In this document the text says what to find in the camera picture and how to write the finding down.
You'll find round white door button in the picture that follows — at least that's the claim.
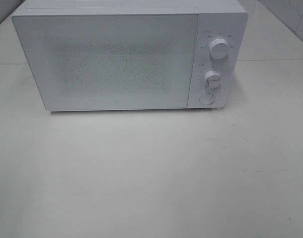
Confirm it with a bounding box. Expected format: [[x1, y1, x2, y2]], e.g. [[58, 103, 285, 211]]
[[199, 93, 214, 106]]

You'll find white microwave door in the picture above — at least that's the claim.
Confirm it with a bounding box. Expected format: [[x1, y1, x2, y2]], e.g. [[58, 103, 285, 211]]
[[13, 14, 198, 111]]

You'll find white timer knob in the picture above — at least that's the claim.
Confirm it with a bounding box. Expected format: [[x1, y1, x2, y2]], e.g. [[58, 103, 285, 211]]
[[204, 70, 222, 89]]

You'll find upper white power knob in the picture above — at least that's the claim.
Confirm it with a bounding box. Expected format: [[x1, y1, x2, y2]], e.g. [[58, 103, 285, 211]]
[[208, 37, 229, 60]]

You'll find white microwave oven body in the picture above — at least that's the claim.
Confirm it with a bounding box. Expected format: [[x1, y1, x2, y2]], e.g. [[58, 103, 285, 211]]
[[12, 0, 249, 111]]

